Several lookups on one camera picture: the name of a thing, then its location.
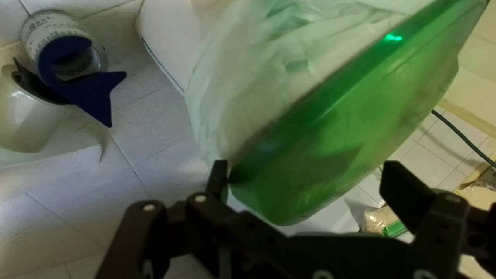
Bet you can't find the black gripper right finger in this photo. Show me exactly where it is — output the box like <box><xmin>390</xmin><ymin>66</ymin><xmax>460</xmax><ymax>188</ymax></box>
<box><xmin>378</xmin><ymin>159</ymin><xmax>496</xmax><ymax>279</ymax></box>

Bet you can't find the translucent trash bag liner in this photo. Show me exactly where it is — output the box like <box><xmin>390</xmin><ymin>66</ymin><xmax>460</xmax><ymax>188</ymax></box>
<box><xmin>184</xmin><ymin>0</ymin><xmax>435</xmax><ymax>167</ymax></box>

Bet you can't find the white curved dish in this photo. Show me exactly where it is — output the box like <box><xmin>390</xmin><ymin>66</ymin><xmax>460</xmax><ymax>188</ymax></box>
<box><xmin>0</xmin><ymin>63</ymin><xmax>113</xmax><ymax>168</ymax></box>

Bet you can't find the dark blue whale tail holder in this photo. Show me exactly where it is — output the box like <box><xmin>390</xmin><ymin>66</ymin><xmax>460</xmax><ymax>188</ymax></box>
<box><xmin>11</xmin><ymin>33</ymin><xmax>128</xmax><ymax>128</ymax></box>

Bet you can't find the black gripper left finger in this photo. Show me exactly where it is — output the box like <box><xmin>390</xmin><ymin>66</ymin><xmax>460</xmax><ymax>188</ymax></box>
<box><xmin>94</xmin><ymin>157</ymin><xmax>294</xmax><ymax>279</ymax></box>

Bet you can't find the green trash can lid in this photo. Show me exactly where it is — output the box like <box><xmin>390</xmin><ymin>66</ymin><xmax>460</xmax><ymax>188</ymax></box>
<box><xmin>226</xmin><ymin>0</ymin><xmax>491</xmax><ymax>227</ymax></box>

